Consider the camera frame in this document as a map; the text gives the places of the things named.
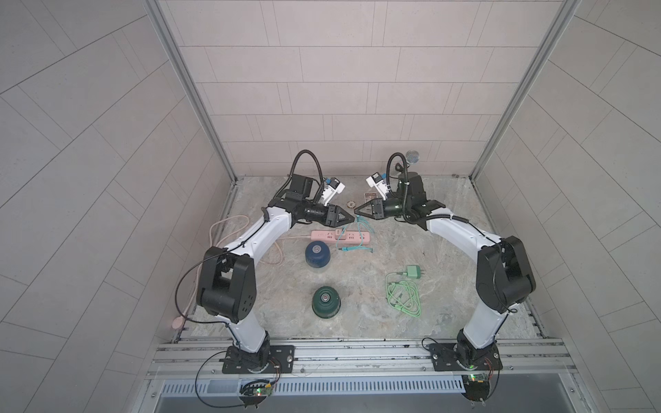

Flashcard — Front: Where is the teal charging cable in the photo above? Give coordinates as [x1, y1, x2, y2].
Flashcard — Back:
[332, 215, 375, 254]

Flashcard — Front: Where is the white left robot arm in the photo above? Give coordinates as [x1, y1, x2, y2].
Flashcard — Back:
[196, 174, 355, 366]

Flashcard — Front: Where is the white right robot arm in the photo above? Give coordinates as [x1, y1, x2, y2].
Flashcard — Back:
[366, 172, 536, 358]

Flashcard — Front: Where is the purple playing card box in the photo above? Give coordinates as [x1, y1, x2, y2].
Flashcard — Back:
[364, 193, 380, 202]

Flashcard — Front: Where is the pink power strip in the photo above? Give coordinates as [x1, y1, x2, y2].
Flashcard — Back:
[311, 229, 371, 246]

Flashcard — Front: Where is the green power adapter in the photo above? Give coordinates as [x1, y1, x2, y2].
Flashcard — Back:
[399, 265, 423, 280]

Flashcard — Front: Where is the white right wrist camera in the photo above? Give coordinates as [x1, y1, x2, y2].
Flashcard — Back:
[366, 172, 390, 200]

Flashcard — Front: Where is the blue cordless meat grinder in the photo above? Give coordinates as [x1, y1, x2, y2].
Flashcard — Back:
[305, 241, 331, 268]

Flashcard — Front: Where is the green cordless meat grinder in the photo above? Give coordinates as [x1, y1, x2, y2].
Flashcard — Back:
[312, 286, 341, 319]

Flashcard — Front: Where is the green charging cable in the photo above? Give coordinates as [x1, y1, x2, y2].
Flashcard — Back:
[384, 272, 423, 318]

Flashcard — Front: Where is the aluminium front rail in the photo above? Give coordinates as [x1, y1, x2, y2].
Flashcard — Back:
[147, 339, 577, 379]

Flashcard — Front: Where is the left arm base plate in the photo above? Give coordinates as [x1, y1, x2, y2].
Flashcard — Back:
[222, 345, 295, 374]

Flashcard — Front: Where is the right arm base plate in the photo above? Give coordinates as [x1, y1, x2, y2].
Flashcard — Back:
[425, 342, 503, 372]

